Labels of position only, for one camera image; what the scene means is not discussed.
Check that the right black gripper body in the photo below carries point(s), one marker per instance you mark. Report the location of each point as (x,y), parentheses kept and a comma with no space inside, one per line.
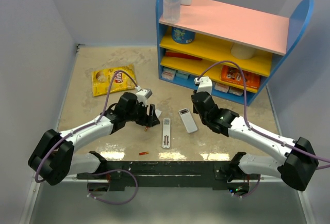
(196,112)

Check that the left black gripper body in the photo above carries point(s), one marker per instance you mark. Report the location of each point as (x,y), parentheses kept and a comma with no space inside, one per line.
(138,114)

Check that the white battery cover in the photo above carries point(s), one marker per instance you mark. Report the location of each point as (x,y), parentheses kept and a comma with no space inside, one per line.
(158,113)

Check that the slim white remote control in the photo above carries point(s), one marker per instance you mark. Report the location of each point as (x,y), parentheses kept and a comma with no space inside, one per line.
(166,133)

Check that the wide white remote control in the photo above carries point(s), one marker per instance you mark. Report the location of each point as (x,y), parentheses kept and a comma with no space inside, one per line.
(188,122)

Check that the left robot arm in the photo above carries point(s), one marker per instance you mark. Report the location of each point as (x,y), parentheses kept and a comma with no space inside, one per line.
(55,156)

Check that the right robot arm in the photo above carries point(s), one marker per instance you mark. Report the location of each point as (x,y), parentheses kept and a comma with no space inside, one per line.
(293,161)

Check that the tissue pack red label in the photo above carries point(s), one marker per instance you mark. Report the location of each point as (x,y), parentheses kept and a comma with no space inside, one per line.
(221,87)

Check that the tissue pack far right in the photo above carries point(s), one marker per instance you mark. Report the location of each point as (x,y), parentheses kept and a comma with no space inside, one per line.
(235,91)

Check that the teal tissue pack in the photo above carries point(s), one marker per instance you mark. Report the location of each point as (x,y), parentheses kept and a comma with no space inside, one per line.
(181,74)

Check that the orange snack package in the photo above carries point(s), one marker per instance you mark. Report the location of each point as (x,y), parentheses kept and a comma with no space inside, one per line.
(233,75)

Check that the tissue pack far left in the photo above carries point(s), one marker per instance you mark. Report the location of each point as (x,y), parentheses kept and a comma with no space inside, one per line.
(168,73)

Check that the yellow Lays chips bag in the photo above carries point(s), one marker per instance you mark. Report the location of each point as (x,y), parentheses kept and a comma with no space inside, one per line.
(101,80)

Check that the red flat box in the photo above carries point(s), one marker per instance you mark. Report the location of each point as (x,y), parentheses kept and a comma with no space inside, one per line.
(171,53)

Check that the blue printed can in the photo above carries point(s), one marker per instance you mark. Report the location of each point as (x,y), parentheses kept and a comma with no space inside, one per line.
(182,36)

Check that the blue wooden shelf unit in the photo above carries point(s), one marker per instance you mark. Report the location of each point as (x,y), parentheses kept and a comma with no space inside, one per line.
(217,26)

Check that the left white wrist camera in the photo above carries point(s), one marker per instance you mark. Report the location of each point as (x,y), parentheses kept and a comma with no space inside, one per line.
(143,94)

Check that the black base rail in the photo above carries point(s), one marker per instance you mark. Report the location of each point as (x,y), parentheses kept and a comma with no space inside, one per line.
(171,174)

